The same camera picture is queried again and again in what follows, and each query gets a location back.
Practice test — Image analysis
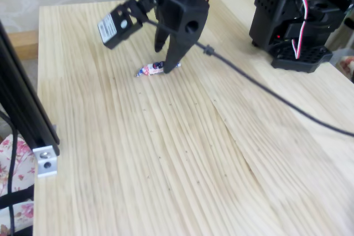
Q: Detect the candy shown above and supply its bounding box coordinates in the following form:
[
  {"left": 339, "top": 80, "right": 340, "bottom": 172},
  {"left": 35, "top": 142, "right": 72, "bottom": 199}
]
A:
[{"left": 134, "top": 61, "right": 182, "bottom": 78}]

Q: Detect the black robot arm with base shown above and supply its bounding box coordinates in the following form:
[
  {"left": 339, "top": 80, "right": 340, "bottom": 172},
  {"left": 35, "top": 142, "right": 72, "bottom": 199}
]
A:
[{"left": 164, "top": 0, "right": 354, "bottom": 74}]

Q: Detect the wooden plank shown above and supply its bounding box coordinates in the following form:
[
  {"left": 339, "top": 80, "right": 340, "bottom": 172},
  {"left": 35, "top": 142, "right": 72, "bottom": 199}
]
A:
[{"left": 8, "top": 30, "right": 39, "bottom": 60}]

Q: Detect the floral patterned cloth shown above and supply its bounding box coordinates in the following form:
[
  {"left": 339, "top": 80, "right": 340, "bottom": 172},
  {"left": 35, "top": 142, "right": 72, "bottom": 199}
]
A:
[
  {"left": 0, "top": 133, "right": 38, "bottom": 234},
  {"left": 335, "top": 55, "right": 354, "bottom": 82}
]

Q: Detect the black camera cable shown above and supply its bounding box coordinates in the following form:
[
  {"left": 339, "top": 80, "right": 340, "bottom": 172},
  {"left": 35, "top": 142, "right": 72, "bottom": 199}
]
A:
[{"left": 142, "top": 19, "right": 354, "bottom": 138}]

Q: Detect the black wrist camera with label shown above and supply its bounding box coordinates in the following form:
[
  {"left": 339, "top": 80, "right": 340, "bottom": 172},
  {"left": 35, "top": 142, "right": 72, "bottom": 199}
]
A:
[{"left": 97, "top": 0, "right": 158, "bottom": 50}]

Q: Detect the white and red servo wire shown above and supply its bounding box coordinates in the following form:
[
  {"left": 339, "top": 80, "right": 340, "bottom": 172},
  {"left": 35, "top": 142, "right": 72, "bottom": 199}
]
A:
[{"left": 240, "top": 0, "right": 309, "bottom": 60}]

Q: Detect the aluminium extrusion post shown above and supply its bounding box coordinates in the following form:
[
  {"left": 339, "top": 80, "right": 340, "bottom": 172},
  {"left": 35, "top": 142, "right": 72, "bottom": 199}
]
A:
[{"left": 0, "top": 20, "right": 61, "bottom": 157}]

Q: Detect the silver corner bracket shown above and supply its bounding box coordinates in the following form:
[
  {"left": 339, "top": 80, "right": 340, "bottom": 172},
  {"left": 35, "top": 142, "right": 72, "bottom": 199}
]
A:
[{"left": 32, "top": 145, "right": 58, "bottom": 179}]

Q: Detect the thin black cable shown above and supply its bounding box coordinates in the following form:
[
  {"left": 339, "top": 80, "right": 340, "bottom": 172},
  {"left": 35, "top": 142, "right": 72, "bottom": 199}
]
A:
[{"left": 0, "top": 110, "right": 19, "bottom": 236}]

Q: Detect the black strap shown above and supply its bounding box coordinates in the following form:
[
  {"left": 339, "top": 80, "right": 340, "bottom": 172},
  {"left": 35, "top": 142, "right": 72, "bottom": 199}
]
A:
[{"left": 0, "top": 186, "right": 35, "bottom": 209}]

